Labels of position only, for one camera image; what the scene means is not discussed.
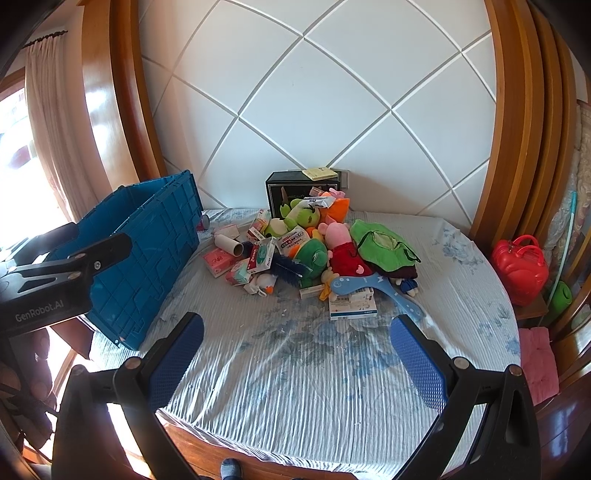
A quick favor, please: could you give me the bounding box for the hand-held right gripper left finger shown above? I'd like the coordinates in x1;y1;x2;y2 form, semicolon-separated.
52;312;205;480

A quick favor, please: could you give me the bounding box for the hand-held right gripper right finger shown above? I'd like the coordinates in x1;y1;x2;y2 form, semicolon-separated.
389;316;542;480

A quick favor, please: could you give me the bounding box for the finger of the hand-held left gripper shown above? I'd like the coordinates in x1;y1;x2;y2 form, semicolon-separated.
7;222;79;260
14;233;133;282

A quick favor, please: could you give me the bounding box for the blue plastic crate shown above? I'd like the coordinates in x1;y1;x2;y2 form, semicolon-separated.
46;170;205;352

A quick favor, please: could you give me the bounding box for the person's left hand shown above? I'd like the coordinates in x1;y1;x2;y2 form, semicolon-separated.
0;325;59;452

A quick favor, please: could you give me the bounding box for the white blue medicine box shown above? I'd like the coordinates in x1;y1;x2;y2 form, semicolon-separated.
328;286;379;320

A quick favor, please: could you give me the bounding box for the beige curtain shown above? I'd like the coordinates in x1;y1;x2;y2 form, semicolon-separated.
24;33;116;223

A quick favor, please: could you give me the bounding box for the light blue plush toy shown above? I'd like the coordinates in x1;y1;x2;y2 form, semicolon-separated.
329;272;426;322

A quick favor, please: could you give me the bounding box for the pink green tissue pack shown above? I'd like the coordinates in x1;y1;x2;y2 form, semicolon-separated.
225;258;253;287

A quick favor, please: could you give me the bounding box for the pink cushion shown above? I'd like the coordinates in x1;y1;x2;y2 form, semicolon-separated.
517;326;562;400

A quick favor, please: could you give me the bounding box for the white duck plush toy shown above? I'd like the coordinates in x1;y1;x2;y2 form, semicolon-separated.
243;272;278;299

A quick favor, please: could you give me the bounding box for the white paper roll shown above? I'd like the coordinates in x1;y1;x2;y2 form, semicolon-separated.
213;233;246;257

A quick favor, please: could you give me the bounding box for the green cloth hat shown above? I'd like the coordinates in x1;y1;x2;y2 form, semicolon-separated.
349;220;422;278

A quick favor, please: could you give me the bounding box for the white green medicine box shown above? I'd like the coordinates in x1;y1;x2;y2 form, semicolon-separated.
246;237;278;273

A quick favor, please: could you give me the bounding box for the pink pig plush toy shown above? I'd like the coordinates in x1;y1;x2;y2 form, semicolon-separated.
318;220;376;278

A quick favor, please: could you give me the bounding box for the red plastic handbag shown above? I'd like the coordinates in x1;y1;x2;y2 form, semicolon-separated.
490;234;550;306

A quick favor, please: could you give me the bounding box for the blue fuzzy brush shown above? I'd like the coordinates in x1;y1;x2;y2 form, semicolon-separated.
271;255;308;285

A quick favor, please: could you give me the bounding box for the wooden chair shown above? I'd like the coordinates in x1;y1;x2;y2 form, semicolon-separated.
510;258;591;480

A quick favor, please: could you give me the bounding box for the green hooded duck plush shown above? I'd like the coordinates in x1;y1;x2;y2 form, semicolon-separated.
288;237;330;283

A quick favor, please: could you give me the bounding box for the white pink carton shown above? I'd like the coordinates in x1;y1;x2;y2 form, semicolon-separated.
248;209;273;241

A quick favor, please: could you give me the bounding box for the white wet wipes packet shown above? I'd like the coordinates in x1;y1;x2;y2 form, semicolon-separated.
276;228;311;257

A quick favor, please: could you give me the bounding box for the orange plush toy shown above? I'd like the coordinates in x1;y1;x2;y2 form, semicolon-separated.
322;198;352;225

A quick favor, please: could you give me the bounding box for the black gift box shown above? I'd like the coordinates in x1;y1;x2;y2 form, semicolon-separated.
265;170;348;220

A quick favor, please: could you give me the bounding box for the green plush toy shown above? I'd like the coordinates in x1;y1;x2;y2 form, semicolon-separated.
264;198;322;237

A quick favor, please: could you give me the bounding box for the light blue plastic pole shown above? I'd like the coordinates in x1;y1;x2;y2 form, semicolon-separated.
551;191;578;297

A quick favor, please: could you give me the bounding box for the dark curtain rod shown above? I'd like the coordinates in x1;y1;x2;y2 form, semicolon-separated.
23;30;70;48

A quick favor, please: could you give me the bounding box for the yellow sticky note pad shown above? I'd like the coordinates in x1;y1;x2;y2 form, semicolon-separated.
302;166;338;182

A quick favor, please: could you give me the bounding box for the floral patterned cloth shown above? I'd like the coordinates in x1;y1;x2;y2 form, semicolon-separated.
544;99;591;278

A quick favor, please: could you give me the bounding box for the white padded headboard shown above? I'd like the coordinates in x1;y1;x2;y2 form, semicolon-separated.
139;0;502;217

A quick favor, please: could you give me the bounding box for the wooden headboard frame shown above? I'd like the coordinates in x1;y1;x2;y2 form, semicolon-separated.
81;0;578;241

